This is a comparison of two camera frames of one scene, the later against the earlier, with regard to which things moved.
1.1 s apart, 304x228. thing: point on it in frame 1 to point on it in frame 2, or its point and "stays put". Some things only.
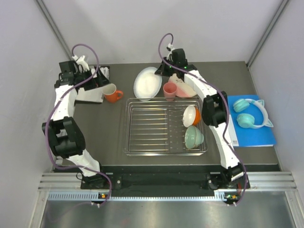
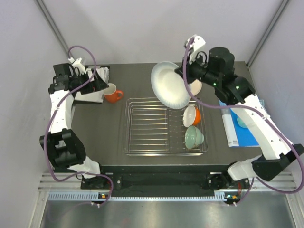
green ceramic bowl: x=193 y=137 stays put
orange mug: x=110 y=93 stays put
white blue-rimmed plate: x=147 y=84 to x=169 y=85
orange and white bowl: x=191 y=116 stays put
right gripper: x=161 y=71 to x=189 y=67
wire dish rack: x=155 y=126 stays put
